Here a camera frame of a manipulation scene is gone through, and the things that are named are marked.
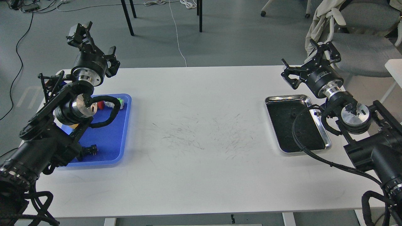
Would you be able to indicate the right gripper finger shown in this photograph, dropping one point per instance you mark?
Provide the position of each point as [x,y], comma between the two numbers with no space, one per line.
[294,76]
[326,54]

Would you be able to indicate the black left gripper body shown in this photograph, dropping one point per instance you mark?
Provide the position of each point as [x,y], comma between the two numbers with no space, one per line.
[89,67]

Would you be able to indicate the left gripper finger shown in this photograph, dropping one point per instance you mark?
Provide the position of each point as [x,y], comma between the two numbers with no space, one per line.
[79,37]
[110,58]

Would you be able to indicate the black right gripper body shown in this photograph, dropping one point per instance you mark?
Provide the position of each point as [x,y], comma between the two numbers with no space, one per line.
[318,79]

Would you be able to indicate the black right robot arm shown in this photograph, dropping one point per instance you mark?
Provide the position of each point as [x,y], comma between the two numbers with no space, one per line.
[372,133]

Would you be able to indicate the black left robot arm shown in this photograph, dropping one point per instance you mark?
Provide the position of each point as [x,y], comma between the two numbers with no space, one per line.
[51,137]

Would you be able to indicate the beige jacket on chair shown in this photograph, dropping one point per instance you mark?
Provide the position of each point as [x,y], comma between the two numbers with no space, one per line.
[319,21]

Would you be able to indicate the grey office chair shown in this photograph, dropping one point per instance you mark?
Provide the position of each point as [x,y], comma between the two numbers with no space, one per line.
[364,48]

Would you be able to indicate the metal tray with black mat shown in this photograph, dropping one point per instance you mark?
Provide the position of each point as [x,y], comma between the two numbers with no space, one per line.
[289,118]

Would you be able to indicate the blue plastic tray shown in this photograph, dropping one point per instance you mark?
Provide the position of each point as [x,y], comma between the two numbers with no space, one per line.
[110,140]

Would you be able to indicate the grey green switch module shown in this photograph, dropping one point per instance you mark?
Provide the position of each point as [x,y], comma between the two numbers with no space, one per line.
[121,101]

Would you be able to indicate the red push button switch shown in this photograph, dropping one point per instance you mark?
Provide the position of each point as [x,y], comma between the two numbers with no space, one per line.
[100,105]

